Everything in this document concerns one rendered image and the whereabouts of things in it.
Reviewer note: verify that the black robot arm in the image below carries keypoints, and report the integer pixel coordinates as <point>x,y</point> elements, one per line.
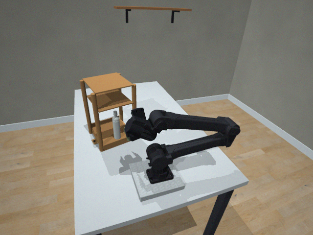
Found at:
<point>161,155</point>

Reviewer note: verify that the grey bottle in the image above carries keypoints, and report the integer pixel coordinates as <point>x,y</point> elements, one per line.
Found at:
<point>116,126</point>

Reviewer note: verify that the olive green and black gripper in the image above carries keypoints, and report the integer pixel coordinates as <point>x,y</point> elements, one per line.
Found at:
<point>131,137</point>

